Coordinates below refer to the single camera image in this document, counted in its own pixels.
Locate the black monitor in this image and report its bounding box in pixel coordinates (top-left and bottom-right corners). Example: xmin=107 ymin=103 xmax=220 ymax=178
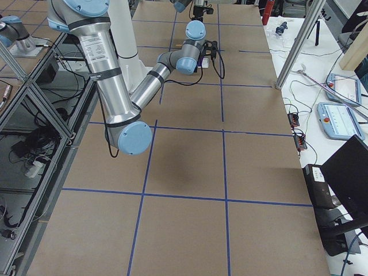
xmin=320 ymin=135 xmax=367 ymax=219

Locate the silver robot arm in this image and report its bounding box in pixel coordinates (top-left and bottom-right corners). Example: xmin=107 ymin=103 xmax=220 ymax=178
xmin=48 ymin=1 xmax=206 ymax=155
xmin=173 ymin=0 xmax=193 ymax=13

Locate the blue teach pendant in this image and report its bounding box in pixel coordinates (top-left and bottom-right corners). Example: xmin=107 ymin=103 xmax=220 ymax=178
xmin=327 ymin=73 xmax=362 ymax=106
xmin=317 ymin=102 xmax=365 ymax=141

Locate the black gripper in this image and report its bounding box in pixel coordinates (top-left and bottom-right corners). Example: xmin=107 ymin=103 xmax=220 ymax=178
xmin=200 ymin=40 xmax=219 ymax=65

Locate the blue teach pendant near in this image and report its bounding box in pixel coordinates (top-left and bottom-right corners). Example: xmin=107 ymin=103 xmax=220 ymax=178
xmin=317 ymin=102 xmax=365 ymax=141

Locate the aluminium frame post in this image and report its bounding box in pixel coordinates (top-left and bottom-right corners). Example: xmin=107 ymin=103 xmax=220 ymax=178
xmin=275 ymin=0 xmax=326 ymax=90

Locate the blue teach pendant far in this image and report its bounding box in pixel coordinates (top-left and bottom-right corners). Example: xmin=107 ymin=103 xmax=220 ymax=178
xmin=327 ymin=73 xmax=362 ymax=106

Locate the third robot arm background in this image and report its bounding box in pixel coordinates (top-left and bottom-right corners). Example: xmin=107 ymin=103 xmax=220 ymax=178
xmin=1 ymin=16 xmax=43 ymax=58

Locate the white towel rack base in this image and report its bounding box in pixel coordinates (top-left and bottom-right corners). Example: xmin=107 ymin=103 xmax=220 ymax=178
xmin=201 ymin=57 xmax=209 ymax=69

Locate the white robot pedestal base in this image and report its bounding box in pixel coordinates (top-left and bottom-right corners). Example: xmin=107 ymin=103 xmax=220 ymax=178
xmin=108 ymin=0 xmax=151 ymax=94

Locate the black computer box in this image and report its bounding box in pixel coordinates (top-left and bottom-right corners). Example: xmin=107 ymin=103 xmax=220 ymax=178
xmin=302 ymin=164 xmax=342 ymax=217

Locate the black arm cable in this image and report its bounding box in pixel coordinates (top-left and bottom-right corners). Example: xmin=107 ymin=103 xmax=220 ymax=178
xmin=163 ymin=40 xmax=227 ymax=86

